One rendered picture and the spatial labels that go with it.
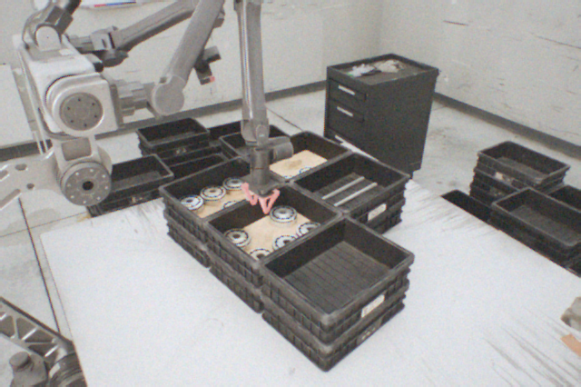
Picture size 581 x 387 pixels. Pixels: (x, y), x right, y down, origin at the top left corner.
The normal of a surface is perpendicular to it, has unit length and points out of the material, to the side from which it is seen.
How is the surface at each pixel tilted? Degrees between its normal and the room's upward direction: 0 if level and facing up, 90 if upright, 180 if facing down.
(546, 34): 90
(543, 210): 90
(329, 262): 0
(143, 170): 90
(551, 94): 90
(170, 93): 69
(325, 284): 0
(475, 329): 0
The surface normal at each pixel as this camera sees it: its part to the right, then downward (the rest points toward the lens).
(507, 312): 0.00, -0.85
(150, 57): 0.54, 0.44
